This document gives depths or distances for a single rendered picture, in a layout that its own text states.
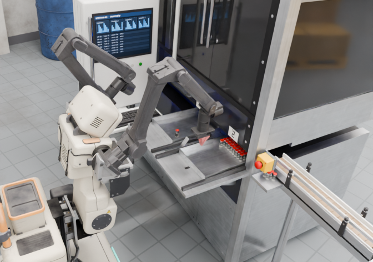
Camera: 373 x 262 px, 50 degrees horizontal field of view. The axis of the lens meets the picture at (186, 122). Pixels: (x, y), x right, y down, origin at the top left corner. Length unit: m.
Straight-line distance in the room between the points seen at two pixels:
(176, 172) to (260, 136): 0.47
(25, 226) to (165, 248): 1.23
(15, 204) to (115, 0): 1.26
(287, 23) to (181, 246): 1.76
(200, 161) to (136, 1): 1.03
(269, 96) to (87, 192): 0.97
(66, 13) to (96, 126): 3.51
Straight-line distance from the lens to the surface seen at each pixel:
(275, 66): 1.86
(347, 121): 2.58
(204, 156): 2.25
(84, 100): 1.77
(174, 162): 2.18
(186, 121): 2.52
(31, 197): 1.99
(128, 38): 2.57
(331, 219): 2.02
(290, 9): 1.78
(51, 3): 5.12
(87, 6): 2.41
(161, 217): 3.10
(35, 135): 3.99
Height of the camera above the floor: 2.25
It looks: 33 degrees down
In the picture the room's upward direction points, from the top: 6 degrees clockwise
